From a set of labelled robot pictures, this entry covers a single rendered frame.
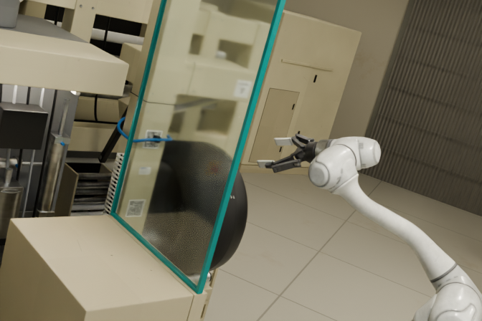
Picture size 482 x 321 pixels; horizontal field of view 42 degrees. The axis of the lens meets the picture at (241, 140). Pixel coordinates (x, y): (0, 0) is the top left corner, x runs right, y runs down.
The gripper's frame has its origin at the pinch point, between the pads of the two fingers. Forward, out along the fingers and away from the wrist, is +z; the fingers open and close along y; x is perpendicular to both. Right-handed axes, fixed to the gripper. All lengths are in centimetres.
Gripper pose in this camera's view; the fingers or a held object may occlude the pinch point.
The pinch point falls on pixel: (270, 152)
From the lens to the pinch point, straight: 227.2
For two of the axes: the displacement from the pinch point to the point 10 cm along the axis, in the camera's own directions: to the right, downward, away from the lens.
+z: -8.1, 0.1, 5.9
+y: 4.8, -5.7, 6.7
